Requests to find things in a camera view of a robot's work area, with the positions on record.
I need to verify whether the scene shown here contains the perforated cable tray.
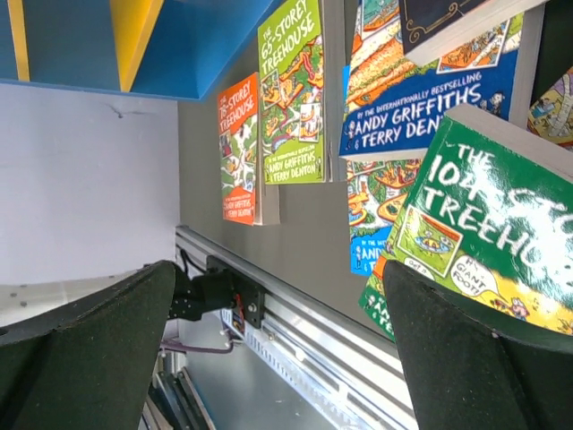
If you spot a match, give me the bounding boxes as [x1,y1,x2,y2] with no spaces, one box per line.
[219,309,362,429]

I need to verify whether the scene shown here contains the light blue 26-storey book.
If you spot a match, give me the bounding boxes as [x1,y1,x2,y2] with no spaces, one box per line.
[340,57,426,277]

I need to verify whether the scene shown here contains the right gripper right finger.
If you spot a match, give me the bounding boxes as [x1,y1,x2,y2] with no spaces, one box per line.
[383,261,572,429]

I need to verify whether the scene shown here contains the orange 78-storey treehouse book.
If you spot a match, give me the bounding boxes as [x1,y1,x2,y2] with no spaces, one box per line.
[218,73,280,226]

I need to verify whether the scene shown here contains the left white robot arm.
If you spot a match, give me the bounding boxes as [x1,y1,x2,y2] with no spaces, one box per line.
[1,251,265,334]

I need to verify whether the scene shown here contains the dark two cities book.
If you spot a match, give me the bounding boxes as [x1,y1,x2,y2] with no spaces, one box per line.
[398,0,544,66]

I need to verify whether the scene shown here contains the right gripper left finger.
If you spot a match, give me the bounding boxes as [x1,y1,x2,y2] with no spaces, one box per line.
[1,261,175,429]

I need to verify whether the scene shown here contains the dark blue 91-storey book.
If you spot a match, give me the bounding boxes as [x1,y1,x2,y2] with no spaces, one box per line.
[339,1,545,161]

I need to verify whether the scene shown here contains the lime 65-storey treehouse book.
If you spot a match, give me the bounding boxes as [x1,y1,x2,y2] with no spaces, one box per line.
[257,0,346,185]

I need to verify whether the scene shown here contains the colourful wooden bookshelf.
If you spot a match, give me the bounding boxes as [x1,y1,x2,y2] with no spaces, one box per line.
[1,1,279,101]

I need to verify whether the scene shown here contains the aluminium mounting rail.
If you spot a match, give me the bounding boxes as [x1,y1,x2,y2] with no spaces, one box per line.
[175,226,418,429]

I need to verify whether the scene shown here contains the green 104-storey treehouse book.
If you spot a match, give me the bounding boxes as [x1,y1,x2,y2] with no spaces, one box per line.
[359,104,572,337]

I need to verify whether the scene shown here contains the purple 52-storey treehouse book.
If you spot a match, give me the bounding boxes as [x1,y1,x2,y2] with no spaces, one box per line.
[527,68,573,151]

